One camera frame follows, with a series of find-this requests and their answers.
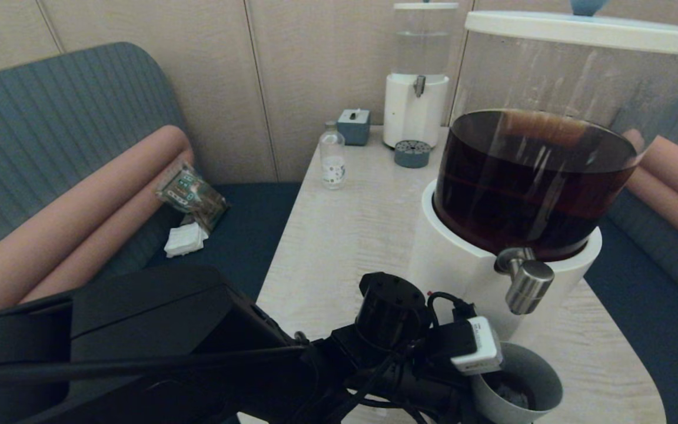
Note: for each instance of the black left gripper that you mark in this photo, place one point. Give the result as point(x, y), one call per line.
point(421, 388)

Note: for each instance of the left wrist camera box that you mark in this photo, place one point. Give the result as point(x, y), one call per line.
point(480, 350)

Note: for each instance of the large metal dispenser tap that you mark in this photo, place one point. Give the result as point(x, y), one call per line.
point(528, 285)

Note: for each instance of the large tea dispenser white base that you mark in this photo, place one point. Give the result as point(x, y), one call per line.
point(451, 259)

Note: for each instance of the white folded napkin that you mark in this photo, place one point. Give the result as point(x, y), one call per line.
point(186, 241)

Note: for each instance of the white lid with blue knob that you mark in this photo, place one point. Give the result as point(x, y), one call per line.
point(586, 29)

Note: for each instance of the grey plastic cup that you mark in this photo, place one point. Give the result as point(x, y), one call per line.
point(527, 371)

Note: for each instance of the grey-blue upholstered sofa bench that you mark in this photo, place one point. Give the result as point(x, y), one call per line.
point(50, 118)
point(657, 318)

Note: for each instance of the small metal dispenser tap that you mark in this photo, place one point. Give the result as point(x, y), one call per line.
point(419, 86)

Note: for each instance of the small blue-grey box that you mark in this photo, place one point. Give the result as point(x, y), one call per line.
point(354, 128)

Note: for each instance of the green snack packet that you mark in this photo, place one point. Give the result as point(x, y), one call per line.
point(195, 197)

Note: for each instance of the small water dispenser white base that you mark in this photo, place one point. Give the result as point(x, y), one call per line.
point(409, 115)

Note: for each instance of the clear plastic bottle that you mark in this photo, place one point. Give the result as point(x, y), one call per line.
point(333, 164)

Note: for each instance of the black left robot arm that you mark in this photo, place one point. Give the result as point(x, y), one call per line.
point(156, 318)

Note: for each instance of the small perforated drip tray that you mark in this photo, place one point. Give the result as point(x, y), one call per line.
point(412, 154)

